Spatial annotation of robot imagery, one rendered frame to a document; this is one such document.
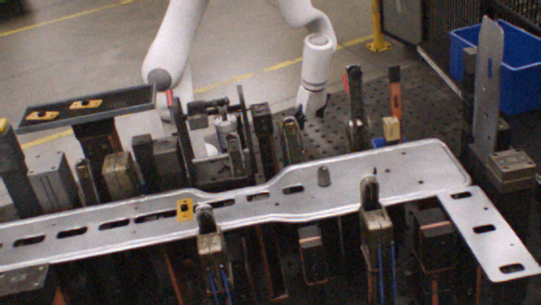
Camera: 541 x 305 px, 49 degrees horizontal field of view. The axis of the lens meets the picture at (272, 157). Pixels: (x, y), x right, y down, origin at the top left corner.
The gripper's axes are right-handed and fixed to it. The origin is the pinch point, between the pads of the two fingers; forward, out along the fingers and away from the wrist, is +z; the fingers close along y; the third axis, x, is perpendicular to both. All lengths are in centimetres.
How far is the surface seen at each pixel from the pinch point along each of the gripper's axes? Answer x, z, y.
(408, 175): 51, -29, 21
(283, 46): -189, 146, -175
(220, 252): 40, -30, 69
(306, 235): 47, -27, 51
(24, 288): 16, -23, 102
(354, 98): 28.5, -35.9, 16.9
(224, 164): 7.8, -13.2, 42.5
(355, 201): 48, -28, 36
